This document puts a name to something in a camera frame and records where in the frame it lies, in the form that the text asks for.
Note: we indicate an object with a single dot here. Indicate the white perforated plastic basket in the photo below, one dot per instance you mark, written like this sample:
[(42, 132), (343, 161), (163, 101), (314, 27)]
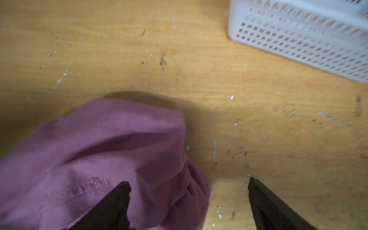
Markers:
[(328, 35)]

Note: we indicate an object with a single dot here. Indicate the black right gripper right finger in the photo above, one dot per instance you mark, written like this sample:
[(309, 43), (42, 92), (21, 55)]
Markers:
[(270, 212)]

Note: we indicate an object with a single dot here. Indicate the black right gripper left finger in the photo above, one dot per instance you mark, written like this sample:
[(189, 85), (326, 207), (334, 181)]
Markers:
[(110, 213)]

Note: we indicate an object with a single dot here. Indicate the magenta t-shirt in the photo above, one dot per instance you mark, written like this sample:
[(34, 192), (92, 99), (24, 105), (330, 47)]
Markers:
[(66, 167)]

